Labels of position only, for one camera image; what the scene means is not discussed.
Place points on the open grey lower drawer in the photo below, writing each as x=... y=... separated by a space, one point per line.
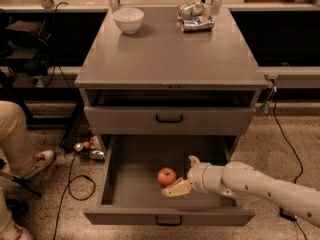
x=131 y=194

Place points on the person leg beige trousers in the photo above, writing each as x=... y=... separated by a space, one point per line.
x=14 y=140

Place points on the white orange sneaker right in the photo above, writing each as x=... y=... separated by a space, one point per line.
x=35 y=164

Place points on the black wire basket with items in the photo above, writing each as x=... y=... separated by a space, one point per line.
x=79 y=138

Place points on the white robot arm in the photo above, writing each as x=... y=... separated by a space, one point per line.
x=238 y=180

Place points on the black power adapter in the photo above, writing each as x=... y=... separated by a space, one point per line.
x=287 y=215

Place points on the crushed can front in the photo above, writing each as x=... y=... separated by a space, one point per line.
x=198 y=23

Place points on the closed grey upper drawer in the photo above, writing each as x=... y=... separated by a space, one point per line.
x=169 y=121

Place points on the red apple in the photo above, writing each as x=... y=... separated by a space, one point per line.
x=166 y=176

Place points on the white ceramic bowl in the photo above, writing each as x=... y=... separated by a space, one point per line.
x=128 y=20

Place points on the grey drawer cabinet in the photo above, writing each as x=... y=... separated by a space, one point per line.
x=161 y=66

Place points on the crushed can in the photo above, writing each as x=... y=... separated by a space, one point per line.
x=191 y=9
x=198 y=23

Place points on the black rod near person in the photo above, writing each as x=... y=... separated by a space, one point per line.
x=21 y=182

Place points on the crushed can rear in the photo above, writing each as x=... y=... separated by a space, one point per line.
x=191 y=9

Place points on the white orange sneaker left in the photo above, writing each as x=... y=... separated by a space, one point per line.
x=13 y=231

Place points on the white orange sneaker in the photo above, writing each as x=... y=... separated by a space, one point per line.
x=35 y=164
x=13 y=231

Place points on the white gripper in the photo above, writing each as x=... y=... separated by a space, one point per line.
x=197 y=176

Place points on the black equipment on shelf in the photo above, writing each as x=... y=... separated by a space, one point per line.
x=24 y=44

